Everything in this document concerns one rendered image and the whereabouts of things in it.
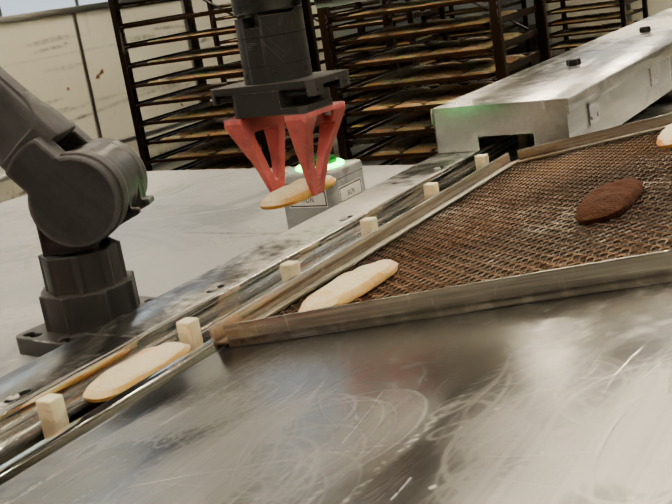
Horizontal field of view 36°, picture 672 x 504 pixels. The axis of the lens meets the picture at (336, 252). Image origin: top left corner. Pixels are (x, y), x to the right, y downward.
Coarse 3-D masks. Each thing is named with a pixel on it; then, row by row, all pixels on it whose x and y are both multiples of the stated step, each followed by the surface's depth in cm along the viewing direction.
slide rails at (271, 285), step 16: (512, 144) 136; (464, 176) 121; (400, 208) 110; (352, 240) 100; (320, 256) 96; (272, 288) 88; (240, 304) 85; (208, 320) 82; (176, 336) 79; (64, 400) 70; (80, 400) 69; (16, 432) 65; (32, 432) 65; (0, 448) 63; (16, 448) 64
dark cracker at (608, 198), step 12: (624, 180) 70; (636, 180) 70; (600, 192) 69; (612, 192) 67; (624, 192) 66; (636, 192) 68; (588, 204) 66; (600, 204) 65; (612, 204) 65; (624, 204) 65; (576, 216) 66; (588, 216) 65; (600, 216) 64; (612, 216) 64
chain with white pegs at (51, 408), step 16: (528, 144) 133; (480, 160) 121; (432, 192) 110; (368, 224) 98; (288, 272) 87; (192, 320) 76; (192, 336) 76; (48, 400) 64; (48, 416) 64; (64, 416) 65; (48, 432) 65
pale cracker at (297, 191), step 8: (328, 176) 91; (296, 184) 89; (304, 184) 88; (328, 184) 90; (272, 192) 87; (280, 192) 87; (288, 192) 86; (296, 192) 86; (304, 192) 87; (264, 200) 86; (272, 200) 85; (280, 200) 85; (288, 200) 85; (296, 200) 86; (264, 208) 85; (272, 208) 85
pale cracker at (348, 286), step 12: (372, 264) 69; (384, 264) 68; (396, 264) 69; (348, 276) 67; (360, 276) 66; (372, 276) 66; (384, 276) 67; (324, 288) 66; (336, 288) 64; (348, 288) 64; (360, 288) 65; (372, 288) 66; (312, 300) 64; (324, 300) 63; (336, 300) 63; (348, 300) 64
